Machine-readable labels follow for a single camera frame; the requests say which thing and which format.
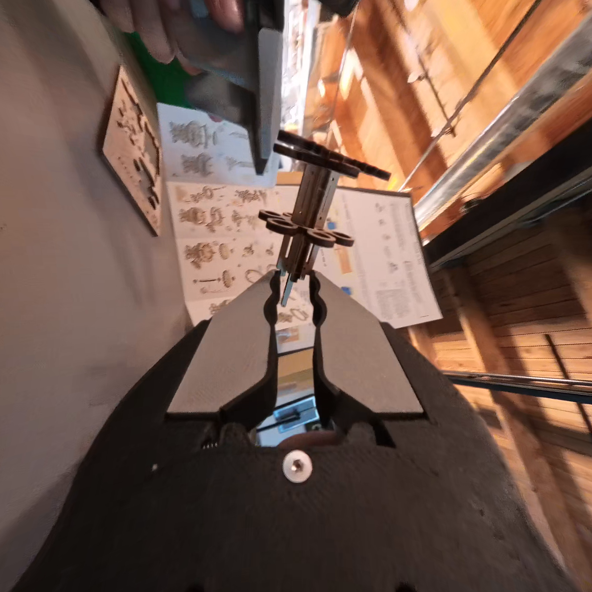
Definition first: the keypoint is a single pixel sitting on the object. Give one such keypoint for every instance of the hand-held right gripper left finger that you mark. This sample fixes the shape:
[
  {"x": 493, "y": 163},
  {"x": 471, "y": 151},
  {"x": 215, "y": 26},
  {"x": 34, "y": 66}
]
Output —
[{"x": 222, "y": 365}]

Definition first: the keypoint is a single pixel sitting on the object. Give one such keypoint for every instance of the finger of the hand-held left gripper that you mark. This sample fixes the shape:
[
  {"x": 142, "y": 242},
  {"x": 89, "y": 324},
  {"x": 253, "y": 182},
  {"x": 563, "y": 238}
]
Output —
[{"x": 270, "y": 92}]

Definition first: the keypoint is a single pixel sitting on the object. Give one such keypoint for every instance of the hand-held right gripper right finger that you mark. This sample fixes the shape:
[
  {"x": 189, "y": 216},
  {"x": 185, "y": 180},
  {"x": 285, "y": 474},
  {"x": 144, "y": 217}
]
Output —
[{"x": 365, "y": 365}]

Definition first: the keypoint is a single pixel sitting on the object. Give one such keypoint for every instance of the wooden gear model assembly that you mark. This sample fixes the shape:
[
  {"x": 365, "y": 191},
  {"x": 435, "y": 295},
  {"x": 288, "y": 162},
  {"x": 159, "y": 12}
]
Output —
[{"x": 314, "y": 194}]

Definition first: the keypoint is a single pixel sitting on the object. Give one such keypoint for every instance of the laser-cut wooden parts sheet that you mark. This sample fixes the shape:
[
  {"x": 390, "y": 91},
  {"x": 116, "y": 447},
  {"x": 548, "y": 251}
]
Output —
[{"x": 129, "y": 152}]

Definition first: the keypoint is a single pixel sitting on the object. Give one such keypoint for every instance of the person's left hand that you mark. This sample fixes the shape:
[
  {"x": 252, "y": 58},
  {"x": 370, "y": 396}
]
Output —
[{"x": 152, "y": 27}]

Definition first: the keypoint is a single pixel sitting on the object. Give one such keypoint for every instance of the large green plastic bin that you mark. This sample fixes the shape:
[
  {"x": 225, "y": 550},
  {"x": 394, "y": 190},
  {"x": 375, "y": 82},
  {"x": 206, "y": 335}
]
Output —
[{"x": 157, "y": 78}]

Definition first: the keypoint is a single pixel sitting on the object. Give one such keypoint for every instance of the white instruction board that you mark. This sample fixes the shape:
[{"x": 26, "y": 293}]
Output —
[{"x": 393, "y": 259}]

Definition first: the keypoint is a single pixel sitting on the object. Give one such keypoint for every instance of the folded paper instruction booklet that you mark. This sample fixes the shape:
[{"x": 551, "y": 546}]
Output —
[{"x": 208, "y": 212}]

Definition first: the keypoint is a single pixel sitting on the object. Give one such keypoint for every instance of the silver ventilation duct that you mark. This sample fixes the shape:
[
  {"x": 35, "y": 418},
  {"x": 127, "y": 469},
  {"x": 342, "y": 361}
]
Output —
[{"x": 508, "y": 125}]

